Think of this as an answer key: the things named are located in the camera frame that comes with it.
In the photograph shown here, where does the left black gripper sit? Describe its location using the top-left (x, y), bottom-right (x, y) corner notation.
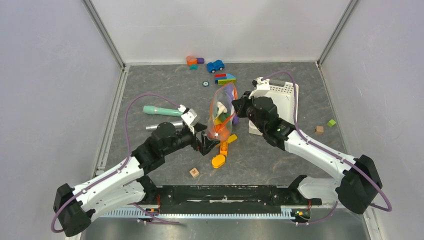
top-left (162, 122), bottom-right (220, 156)

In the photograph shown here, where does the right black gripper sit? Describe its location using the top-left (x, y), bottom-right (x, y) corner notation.
top-left (232, 91), bottom-right (266, 133)

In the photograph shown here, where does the orange pumpkin toy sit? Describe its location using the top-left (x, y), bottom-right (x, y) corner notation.
top-left (207, 124), bottom-right (230, 142)

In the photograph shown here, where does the white garlic toy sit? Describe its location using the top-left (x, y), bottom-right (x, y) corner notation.
top-left (215, 101), bottom-right (228, 119)

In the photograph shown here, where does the long green cucumber toy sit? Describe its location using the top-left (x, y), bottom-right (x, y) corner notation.
top-left (214, 111), bottom-right (232, 128)

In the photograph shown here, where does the clear zip bag orange zipper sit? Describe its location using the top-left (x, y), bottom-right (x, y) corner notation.
top-left (206, 83), bottom-right (238, 142)

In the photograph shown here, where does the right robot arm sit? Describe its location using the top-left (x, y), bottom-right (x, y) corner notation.
top-left (231, 91), bottom-right (383, 214)

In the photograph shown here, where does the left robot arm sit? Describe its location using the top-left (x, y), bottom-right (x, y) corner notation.
top-left (51, 122), bottom-right (220, 237)

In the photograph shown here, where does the orange brick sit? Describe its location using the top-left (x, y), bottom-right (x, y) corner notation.
top-left (219, 141), bottom-right (229, 157)

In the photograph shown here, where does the orange oval block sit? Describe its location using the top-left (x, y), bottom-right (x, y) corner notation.
top-left (211, 154), bottom-right (226, 169)

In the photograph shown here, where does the yellow brick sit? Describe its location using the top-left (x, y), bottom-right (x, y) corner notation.
top-left (227, 134), bottom-right (238, 144)

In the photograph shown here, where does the wooden cube with X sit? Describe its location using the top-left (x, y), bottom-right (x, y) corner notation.
top-left (189, 167), bottom-right (200, 178)

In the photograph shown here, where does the multicolour brick stack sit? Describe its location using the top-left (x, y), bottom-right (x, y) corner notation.
top-left (214, 73), bottom-right (237, 85)

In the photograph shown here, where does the white plastic basket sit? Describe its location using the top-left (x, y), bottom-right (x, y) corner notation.
top-left (264, 79), bottom-right (300, 125)

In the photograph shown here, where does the blue toy car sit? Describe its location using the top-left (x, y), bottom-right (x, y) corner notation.
top-left (206, 59), bottom-right (225, 73)

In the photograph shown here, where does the silver toy microphone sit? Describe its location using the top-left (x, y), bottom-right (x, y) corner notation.
top-left (145, 121), bottom-right (184, 132)

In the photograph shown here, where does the teal small block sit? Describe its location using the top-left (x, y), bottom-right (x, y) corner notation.
top-left (189, 64), bottom-right (199, 70)

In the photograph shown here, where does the purple small block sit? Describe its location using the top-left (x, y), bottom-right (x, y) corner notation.
top-left (196, 57), bottom-right (205, 64)

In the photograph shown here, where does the small wooden cube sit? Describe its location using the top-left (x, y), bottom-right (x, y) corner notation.
top-left (314, 125), bottom-right (324, 135)

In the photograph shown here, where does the small green cube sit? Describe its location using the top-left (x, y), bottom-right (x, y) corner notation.
top-left (327, 119), bottom-right (337, 128)

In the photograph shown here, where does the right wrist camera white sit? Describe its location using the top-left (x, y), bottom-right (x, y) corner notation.
top-left (249, 77), bottom-right (271, 99)

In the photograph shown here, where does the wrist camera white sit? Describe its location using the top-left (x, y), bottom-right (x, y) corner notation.
top-left (177, 104), bottom-right (200, 135)
top-left (249, 77), bottom-right (271, 99)

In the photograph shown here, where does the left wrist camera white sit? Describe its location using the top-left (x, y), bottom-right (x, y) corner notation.
top-left (177, 104), bottom-right (200, 135)

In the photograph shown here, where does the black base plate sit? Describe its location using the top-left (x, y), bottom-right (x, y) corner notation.
top-left (136, 176), bottom-right (323, 215)

